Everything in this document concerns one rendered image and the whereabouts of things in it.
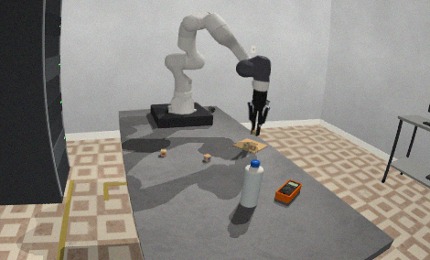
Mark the orange multimeter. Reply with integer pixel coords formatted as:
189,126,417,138
275,179,302,203

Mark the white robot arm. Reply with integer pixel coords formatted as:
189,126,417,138
165,12,271,114

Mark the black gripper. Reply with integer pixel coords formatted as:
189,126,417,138
248,89,270,136

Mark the white bottle with blue cap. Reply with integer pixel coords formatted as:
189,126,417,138
240,160,263,208

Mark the orange mat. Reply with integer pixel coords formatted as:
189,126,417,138
233,138,268,154

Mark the orange block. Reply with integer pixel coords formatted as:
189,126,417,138
204,154,211,162

